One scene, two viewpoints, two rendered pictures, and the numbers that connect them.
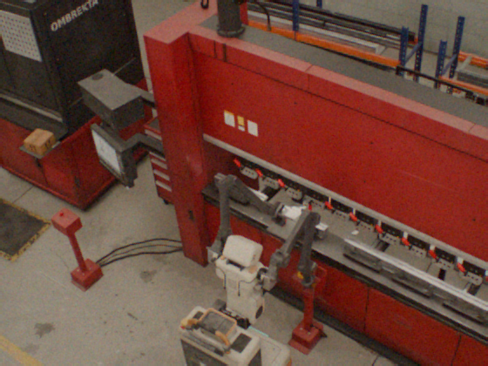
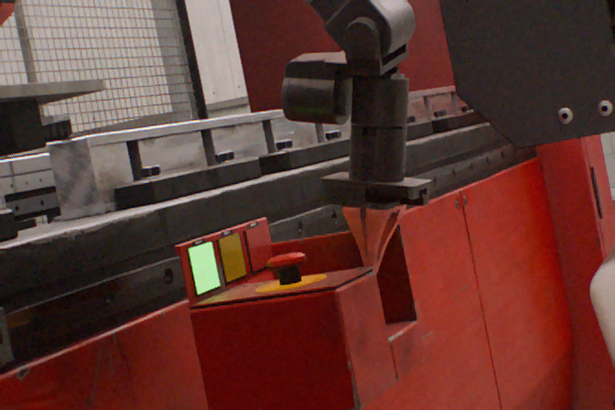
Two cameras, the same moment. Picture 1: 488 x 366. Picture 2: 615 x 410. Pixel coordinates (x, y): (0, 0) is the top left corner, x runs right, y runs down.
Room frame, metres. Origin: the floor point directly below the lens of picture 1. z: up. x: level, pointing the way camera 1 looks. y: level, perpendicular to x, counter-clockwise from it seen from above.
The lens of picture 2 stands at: (3.29, 0.78, 0.92)
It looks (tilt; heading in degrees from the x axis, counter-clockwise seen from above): 3 degrees down; 253
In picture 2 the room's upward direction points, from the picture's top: 11 degrees counter-clockwise
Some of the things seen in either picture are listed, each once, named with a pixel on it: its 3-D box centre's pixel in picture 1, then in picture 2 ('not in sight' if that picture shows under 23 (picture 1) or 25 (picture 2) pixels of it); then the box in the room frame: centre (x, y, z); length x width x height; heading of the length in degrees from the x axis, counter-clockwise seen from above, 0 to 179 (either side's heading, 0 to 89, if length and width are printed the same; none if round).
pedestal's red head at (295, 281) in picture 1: (308, 279); (307, 306); (2.93, -0.43, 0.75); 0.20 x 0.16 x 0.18; 48
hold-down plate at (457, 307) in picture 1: (464, 311); (395, 134); (2.41, -1.41, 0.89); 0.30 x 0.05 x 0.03; 48
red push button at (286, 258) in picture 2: not in sight; (288, 272); (2.96, -0.38, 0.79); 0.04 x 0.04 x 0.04
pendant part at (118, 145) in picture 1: (115, 153); not in sight; (3.75, 0.92, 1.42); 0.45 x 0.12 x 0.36; 37
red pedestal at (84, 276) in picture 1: (76, 248); not in sight; (3.75, 1.48, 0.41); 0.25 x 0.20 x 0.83; 138
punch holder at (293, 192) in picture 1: (294, 185); not in sight; (3.40, -0.38, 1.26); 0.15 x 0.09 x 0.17; 48
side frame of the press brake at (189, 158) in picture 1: (211, 138); not in sight; (4.16, 0.21, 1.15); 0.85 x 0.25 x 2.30; 138
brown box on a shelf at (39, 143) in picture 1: (37, 140); not in sight; (4.51, 1.78, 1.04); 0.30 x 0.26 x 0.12; 53
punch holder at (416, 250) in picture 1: (418, 242); not in sight; (2.73, -1.13, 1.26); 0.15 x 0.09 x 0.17; 48
